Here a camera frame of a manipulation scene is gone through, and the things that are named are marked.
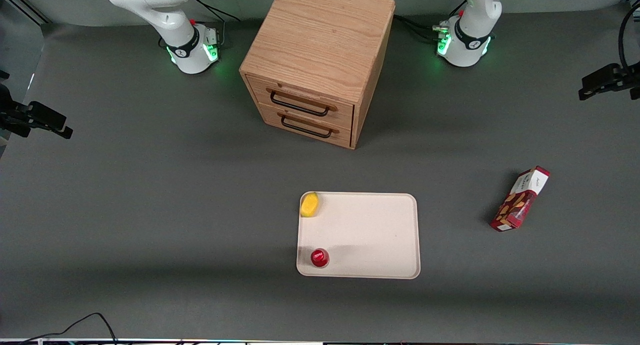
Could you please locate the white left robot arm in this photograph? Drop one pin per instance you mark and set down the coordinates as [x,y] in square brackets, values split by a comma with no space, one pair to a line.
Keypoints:
[475,15]

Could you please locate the red soda can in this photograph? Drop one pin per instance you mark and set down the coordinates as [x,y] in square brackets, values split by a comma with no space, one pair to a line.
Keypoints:
[319,258]

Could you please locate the wooden drawer cabinet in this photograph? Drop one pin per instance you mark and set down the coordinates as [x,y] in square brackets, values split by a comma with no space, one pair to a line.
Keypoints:
[320,40]

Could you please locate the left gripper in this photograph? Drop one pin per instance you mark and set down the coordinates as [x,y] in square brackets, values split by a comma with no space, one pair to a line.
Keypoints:
[621,76]

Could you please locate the yellow lemon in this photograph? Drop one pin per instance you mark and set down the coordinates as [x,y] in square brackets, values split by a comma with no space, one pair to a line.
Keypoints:
[309,205]

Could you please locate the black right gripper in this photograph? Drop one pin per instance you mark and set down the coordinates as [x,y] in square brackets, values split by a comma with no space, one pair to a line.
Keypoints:
[14,113]

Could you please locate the beige rectangular tray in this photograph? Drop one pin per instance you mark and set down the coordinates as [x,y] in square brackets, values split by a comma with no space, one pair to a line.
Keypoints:
[365,235]

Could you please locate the red cookie box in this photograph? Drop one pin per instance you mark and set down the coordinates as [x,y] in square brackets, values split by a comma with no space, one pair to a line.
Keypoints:
[520,200]

